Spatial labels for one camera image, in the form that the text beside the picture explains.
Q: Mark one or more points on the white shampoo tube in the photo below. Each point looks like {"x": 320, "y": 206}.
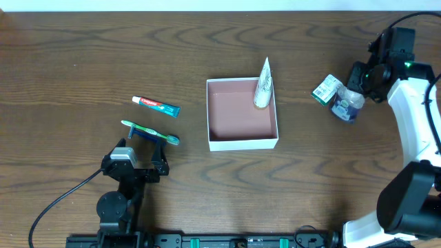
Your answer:
{"x": 264, "y": 88}

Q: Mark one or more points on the white box pink interior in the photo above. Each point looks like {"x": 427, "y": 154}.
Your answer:
{"x": 233, "y": 122}

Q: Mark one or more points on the Colgate toothpaste tube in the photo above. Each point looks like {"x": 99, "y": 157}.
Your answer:
{"x": 158, "y": 106}

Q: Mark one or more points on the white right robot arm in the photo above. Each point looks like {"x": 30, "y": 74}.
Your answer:
{"x": 405, "y": 210}

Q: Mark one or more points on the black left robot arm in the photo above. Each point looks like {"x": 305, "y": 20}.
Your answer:
{"x": 119, "y": 210}

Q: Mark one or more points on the green white soap box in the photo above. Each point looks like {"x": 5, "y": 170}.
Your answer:
{"x": 326, "y": 90}

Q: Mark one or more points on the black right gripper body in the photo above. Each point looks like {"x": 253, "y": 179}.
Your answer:
{"x": 355, "y": 76}

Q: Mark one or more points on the green toothbrush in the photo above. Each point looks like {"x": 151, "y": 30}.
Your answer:
{"x": 173, "y": 140}

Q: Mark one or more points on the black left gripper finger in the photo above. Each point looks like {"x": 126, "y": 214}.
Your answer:
{"x": 121, "y": 143}
{"x": 159, "y": 160}

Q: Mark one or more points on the blue pump soap bottle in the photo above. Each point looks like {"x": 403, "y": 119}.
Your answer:
{"x": 347, "y": 104}

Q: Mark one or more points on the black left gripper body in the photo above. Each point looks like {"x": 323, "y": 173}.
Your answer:
{"x": 144, "y": 173}

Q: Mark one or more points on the blue razor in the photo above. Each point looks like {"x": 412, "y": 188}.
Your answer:
{"x": 134, "y": 131}

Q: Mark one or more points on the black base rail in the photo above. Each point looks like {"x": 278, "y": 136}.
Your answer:
{"x": 306, "y": 239}

